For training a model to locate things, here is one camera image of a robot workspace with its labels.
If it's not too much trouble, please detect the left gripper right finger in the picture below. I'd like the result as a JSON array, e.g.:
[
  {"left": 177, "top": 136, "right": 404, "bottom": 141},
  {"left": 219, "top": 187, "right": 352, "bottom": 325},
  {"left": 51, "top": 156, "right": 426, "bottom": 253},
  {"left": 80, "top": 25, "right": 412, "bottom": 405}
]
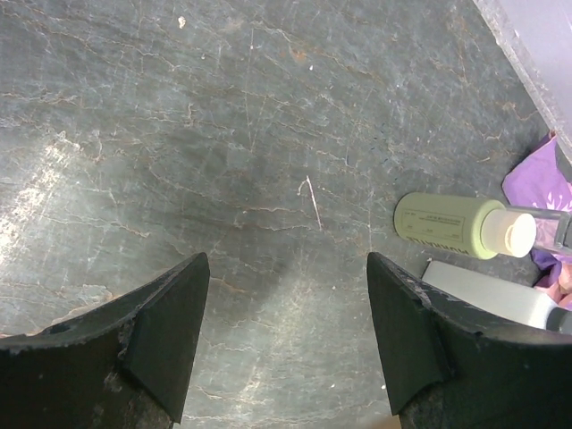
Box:
[{"left": 366, "top": 252, "right": 571, "bottom": 428}]

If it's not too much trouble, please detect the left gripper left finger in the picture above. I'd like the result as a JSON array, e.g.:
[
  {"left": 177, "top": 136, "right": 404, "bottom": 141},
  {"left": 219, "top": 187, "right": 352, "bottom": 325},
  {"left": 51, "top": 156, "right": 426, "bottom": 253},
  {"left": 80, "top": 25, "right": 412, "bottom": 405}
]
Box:
[{"left": 1, "top": 253, "right": 209, "bottom": 428}]

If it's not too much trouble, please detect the white square bottle grey cap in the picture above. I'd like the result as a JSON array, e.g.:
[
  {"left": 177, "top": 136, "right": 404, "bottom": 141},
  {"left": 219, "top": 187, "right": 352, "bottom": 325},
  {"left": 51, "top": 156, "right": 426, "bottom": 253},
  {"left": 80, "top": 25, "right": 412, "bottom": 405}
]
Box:
[{"left": 422, "top": 261, "right": 571, "bottom": 334}]

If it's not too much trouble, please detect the cream lid green jar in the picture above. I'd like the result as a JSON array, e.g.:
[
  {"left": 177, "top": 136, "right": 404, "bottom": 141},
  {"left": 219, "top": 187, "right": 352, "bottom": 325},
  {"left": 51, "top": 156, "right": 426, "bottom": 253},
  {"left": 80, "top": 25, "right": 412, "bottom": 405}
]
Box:
[{"left": 393, "top": 192, "right": 537, "bottom": 260}]

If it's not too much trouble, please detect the clear bottle dark cap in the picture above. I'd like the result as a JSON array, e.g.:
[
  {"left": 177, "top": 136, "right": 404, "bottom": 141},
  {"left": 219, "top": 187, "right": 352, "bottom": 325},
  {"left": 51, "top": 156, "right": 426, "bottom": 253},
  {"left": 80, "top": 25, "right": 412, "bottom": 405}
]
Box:
[{"left": 508, "top": 206, "right": 571, "bottom": 257}]

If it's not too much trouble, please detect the purple pink patterned cloth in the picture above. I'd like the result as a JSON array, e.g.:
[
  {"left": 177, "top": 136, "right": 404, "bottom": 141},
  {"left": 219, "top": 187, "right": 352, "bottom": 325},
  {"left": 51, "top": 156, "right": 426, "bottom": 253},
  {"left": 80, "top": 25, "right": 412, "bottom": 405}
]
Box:
[{"left": 502, "top": 131, "right": 571, "bottom": 310}]

